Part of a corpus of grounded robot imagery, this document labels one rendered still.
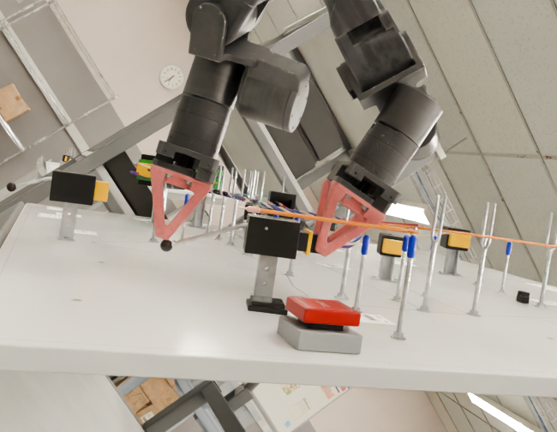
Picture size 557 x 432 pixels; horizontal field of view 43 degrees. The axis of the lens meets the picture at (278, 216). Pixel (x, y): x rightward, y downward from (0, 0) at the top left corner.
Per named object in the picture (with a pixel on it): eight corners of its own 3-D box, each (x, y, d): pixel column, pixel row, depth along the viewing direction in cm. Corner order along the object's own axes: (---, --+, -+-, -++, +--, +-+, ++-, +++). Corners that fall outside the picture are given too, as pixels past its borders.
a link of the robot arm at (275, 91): (230, -18, 75) (194, -2, 68) (330, 11, 73) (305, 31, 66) (214, 86, 81) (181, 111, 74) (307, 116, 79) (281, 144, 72)
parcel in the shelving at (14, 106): (-14, 95, 704) (11, 81, 710) (-11, 97, 742) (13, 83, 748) (5, 123, 712) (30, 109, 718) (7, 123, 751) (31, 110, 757)
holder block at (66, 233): (2, 230, 104) (9, 163, 103) (86, 238, 108) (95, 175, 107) (-1, 233, 100) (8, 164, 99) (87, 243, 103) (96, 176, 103)
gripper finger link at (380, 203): (337, 262, 82) (381, 195, 82) (347, 273, 75) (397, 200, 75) (289, 231, 81) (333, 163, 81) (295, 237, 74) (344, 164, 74)
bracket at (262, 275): (250, 293, 80) (256, 249, 79) (271, 296, 80) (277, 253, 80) (252, 301, 75) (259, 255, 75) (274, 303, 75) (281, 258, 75)
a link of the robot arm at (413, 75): (332, 63, 79) (402, 24, 77) (350, 94, 90) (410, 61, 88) (380, 153, 76) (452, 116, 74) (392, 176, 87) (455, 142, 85)
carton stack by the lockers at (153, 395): (110, 388, 796) (173, 346, 812) (108, 379, 827) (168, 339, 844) (151, 446, 818) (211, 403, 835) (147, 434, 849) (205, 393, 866)
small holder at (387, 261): (392, 276, 117) (399, 233, 116) (401, 284, 108) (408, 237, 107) (365, 272, 117) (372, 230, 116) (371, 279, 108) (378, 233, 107)
